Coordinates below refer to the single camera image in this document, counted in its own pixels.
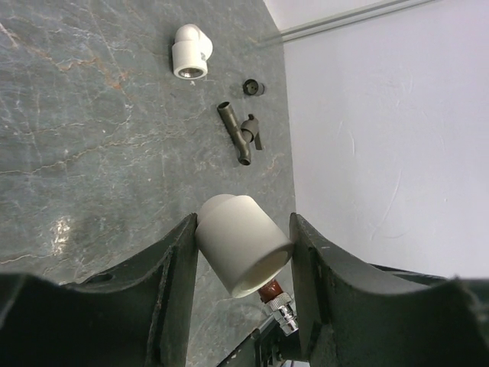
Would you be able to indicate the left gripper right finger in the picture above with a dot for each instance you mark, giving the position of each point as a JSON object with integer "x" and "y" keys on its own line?
{"x": 352, "y": 313}

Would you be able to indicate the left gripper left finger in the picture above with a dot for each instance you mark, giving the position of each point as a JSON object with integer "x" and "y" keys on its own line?
{"x": 136, "y": 313}

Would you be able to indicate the white elbow pipe fitting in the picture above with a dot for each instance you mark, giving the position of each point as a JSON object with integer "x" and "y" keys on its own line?
{"x": 242, "y": 244}

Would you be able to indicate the second white elbow fitting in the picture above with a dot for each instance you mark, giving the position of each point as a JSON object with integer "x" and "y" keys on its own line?
{"x": 191, "y": 51}

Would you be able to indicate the bronze metal faucet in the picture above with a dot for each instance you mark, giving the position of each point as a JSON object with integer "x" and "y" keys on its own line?
{"x": 241, "y": 135}

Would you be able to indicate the black cylindrical pipe piece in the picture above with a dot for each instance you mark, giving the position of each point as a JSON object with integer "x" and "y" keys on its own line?
{"x": 252, "y": 87}

